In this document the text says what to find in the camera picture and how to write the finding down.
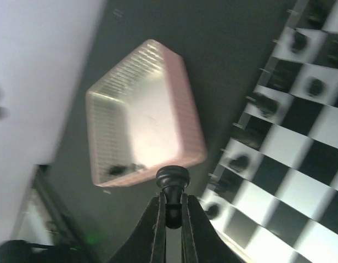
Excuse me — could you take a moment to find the pink metal tin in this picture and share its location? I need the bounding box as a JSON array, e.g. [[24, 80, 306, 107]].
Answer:
[[86, 39, 207, 187]]

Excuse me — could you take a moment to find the black chess piece on board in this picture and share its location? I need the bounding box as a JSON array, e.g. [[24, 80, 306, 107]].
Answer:
[[252, 93, 279, 118], [228, 155, 250, 173], [233, 129, 263, 150], [290, 31, 309, 54], [214, 174, 238, 192]]

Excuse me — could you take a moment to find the black and white chessboard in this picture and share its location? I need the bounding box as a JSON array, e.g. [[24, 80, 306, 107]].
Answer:
[[200, 1, 338, 262]]

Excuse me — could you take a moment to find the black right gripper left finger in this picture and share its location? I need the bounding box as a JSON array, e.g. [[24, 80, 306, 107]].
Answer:
[[109, 193, 166, 263]]

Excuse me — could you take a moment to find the black chess rook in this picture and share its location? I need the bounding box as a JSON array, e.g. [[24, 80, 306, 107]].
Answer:
[[205, 203, 221, 220]]

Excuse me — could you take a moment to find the black chess bishop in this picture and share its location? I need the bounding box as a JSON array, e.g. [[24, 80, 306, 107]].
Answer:
[[156, 165, 190, 229]]

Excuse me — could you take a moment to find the black chess pawn on board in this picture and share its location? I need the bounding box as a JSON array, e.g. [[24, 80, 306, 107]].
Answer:
[[306, 78, 325, 98]]

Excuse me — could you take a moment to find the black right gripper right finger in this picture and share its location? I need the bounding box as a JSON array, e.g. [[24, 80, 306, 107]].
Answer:
[[181, 193, 250, 263]]

